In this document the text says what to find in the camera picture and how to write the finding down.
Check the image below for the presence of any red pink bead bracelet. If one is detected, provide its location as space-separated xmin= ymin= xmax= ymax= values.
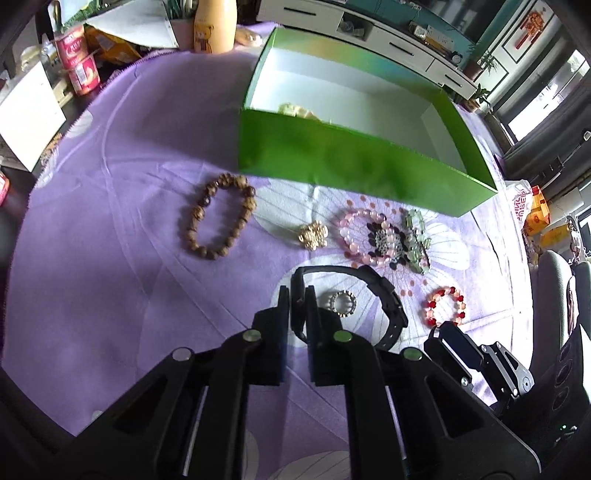
xmin=424 ymin=285 xmax=467 ymax=328

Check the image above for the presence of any silver beaded ring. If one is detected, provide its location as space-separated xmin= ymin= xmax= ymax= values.
xmin=327 ymin=290 xmax=359 ymax=317

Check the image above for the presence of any black wrist watch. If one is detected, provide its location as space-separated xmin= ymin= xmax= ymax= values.
xmin=290 ymin=265 xmax=409 ymax=351

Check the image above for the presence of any gold flower brooch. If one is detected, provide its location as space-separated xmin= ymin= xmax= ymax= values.
xmin=297 ymin=221 xmax=329 ymax=251

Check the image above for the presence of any pink crystal bead bracelet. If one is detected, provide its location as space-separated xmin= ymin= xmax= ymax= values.
xmin=337 ymin=208 xmax=408 ymax=268

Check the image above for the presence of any brown wooden bead bracelet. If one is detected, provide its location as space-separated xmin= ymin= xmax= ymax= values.
xmin=184 ymin=172 xmax=257 ymax=260

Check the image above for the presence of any white wrist watch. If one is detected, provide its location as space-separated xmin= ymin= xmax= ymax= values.
xmin=277 ymin=102 xmax=320 ymax=121

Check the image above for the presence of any yellow red package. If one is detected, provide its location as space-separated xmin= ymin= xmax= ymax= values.
xmin=524 ymin=186 xmax=551 ymax=237

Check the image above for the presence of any white plastic shopping bag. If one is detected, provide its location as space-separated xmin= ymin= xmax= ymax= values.
xmin=505 ymin=180 xmax=534 ymax=233

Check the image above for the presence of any purple floral tablecloth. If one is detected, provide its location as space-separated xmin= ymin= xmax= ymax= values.
xmin=2 ymin=50 xmax=533 ymax=479

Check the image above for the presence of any green cardboard box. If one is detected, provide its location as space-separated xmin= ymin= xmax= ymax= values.
xmin=238 ymin=27 xmax=497 ymax=217

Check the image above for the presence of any potted plant by cabinet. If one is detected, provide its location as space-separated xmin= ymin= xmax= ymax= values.
xmin=465 ymin=84 xmax=490 ymax=113

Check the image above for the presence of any small alarm clock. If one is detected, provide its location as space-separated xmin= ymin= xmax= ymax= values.
xmin=452 ymin=52 xmax=463 ymax=65

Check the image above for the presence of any white tv cabinet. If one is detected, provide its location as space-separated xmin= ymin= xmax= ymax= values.
xmin=256 ymin=0 xmax=477 ymax=100

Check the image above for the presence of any pink yogurt cup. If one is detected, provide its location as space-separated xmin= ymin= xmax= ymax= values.
xmin=54 ymin=24 xmax=88 ymax=70
xmin=68 ymin=55 xmax=100 ymax=96

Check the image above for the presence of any yellow bear bottle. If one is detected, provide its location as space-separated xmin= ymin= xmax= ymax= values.
xmin=193 ymin=0 xmax=238 ymax=54

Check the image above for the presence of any white box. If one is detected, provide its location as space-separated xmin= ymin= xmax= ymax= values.
xmin=1 ymin=62 xmax=66 ymax=172

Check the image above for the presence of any white paper sheet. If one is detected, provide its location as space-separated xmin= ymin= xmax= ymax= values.
xmin=85 ymin=0 xmax=178 ymax=49

